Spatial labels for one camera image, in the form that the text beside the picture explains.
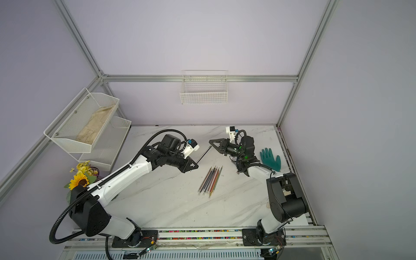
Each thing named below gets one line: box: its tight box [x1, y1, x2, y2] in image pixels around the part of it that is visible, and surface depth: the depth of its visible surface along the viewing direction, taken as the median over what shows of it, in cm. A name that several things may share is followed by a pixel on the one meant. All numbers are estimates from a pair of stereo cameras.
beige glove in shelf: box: [75, 104, 116, 145], surface depth 81 cm
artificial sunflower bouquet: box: [63, 160, 100, 203], surface depth 69 cm
